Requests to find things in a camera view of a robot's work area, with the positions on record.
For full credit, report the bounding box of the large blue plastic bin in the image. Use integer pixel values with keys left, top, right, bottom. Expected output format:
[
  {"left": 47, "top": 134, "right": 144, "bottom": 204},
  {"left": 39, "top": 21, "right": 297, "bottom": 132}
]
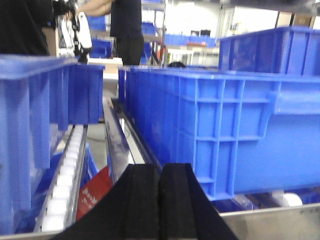
[{"left": 118, "top": 66, "right": 320, "bottom": 200}]

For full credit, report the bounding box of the person in black clothes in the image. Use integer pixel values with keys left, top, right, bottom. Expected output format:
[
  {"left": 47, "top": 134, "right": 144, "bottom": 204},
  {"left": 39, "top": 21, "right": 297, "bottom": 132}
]
[{"left": 77, "top": 0, "right": 144, "bottom": 66}]

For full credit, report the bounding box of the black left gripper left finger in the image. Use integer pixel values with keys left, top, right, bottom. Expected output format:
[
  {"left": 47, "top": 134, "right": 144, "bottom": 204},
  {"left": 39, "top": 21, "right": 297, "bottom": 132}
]
[{"left": 53, "top": 164, "right": 159, "bottom": 240}]

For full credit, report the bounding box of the black shelf divider rail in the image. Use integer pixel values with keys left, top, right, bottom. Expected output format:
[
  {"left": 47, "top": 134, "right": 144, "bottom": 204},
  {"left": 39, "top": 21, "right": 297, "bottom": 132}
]
[{"left": 102, "top": 97, "right": 162, "bottom": 184}]

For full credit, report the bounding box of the left blue bin on rollers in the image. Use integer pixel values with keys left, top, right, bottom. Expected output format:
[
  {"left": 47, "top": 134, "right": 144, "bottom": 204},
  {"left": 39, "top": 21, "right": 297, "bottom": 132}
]
[{"left": 0, "top": 54, "right": 105, "bottom": 235}]

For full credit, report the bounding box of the white roller track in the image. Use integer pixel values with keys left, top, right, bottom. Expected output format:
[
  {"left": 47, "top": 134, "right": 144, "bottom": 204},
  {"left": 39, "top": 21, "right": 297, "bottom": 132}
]
[{"left": 33, "top": 125, "right": 88, "bottom": 233}]

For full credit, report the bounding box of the stainless steel shelf rail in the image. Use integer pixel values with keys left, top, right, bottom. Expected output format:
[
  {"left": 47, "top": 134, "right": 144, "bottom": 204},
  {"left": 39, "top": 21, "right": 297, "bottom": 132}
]
[{"left": 0, "top": 203, "right": 320, "bottom": 240}]

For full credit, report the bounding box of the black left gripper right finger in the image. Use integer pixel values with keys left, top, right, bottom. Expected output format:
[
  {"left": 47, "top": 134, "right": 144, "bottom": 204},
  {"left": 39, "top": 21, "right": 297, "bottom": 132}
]
[{"left": 159, "top": 163, "right": 237, "bottom": 240}]

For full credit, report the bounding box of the rear blue bin at right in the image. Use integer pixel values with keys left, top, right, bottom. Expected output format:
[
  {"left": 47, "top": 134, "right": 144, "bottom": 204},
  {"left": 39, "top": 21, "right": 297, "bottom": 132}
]
[{"left": 218, "top": 26, "right": 320, "bottom": 76}]

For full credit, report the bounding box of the lower left blue bin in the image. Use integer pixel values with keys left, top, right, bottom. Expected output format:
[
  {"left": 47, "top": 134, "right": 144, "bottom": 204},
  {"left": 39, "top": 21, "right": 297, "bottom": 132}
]
[{"left": 79, "top": 143, "right": 100, "bottom": 189}]

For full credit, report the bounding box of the red label card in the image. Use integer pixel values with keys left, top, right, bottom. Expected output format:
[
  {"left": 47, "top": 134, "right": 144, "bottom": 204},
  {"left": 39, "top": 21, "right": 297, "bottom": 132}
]
[{"left": 75, "top": 166, "right": 113, "bottom": 221}]

